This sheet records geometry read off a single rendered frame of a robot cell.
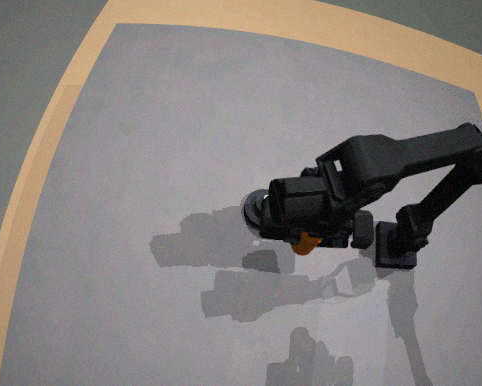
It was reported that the orange knob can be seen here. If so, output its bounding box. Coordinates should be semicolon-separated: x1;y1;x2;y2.
291;232;323;256

